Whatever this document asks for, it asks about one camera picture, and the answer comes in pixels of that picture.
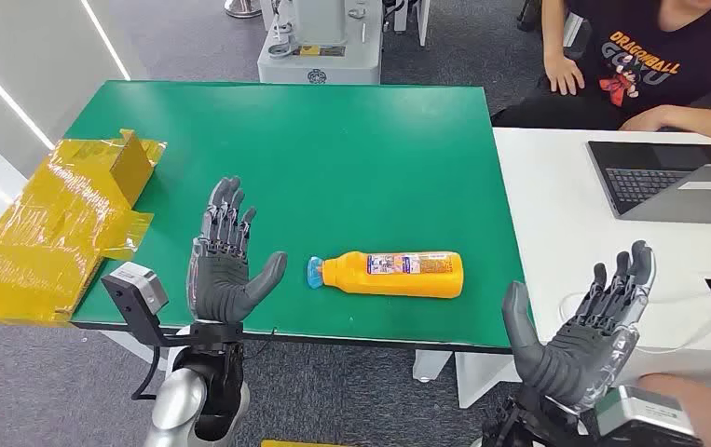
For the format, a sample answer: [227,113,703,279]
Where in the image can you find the yellow taped cardboard box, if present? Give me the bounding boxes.
[0,128,168,327]

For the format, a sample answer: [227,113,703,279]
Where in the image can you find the dark grey laptop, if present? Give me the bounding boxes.
[586,140,711,226]

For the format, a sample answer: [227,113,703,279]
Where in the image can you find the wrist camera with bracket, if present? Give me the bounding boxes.
[594,385,699,447]
[100,262,193,348]

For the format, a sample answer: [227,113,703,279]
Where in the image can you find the chrome stand base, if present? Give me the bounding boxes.
[224,0,264,19]

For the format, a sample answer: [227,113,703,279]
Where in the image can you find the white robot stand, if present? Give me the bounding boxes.
[257,0,385,86]

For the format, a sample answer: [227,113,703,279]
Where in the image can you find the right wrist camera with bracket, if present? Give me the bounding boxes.
[594,385,699,447]

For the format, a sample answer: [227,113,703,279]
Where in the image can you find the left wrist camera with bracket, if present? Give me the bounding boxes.
[100,262,193,348]

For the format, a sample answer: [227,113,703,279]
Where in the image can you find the white slanted table leg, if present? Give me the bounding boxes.
[100,330,174,372]

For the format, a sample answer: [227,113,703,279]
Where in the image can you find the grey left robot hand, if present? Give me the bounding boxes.
[185,176,289,325]

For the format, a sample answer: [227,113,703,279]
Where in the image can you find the orange detergent bottle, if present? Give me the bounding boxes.
[306,250,465,300]

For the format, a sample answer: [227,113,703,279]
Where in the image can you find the white table foot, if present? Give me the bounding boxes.
[412,349,453,384]

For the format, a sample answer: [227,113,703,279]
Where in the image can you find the black office chair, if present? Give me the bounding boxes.
[517,0,544,32]

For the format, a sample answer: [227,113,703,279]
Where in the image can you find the white frame legs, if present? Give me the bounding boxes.
[391,0,431,47]

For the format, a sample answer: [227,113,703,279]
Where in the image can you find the yellow flat object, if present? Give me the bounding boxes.
[260,439,356,447]

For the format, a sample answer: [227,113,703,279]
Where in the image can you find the thin white cable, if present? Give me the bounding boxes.
[555,286,711,358]

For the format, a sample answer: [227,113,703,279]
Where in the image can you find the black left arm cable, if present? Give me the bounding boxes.
[131,345,165,402]

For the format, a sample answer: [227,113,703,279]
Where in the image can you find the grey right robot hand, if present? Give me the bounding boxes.
[501,240,658,413]

